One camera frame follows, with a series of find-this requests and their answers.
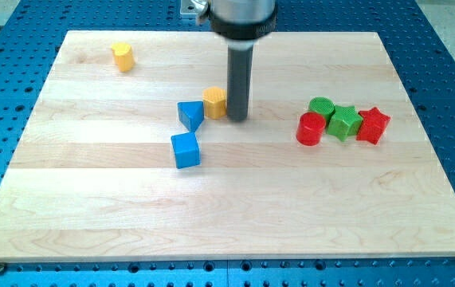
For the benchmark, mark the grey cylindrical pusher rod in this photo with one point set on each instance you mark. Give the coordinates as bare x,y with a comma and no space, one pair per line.
239,68

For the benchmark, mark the blue cube block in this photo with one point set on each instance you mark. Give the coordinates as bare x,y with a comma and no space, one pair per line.
186,150

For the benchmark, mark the light wooden board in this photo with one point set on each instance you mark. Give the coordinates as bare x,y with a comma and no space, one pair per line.
93,177

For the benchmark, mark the yellow hexagon block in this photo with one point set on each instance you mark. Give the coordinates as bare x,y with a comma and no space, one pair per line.
214,101

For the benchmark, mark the blue triangular prism block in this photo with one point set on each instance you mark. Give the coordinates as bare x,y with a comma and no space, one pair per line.
191,114

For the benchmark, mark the red cylinder block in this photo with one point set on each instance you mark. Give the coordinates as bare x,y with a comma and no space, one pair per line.
310,128

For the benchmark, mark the green cylinder block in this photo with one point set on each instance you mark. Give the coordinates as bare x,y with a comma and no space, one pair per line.
323,106

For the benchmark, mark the green star block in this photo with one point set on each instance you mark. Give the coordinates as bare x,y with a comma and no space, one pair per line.
344,122

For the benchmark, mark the yellow heart-shaped block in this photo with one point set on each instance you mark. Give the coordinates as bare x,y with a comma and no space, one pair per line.
123,56

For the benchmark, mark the red star block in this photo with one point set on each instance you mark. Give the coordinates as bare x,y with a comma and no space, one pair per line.
373,125

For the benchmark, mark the blue perforated metal base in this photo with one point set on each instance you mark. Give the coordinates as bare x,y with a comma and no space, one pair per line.
31,38

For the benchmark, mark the silver metal bracket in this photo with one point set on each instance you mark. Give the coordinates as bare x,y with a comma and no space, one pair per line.
192,8

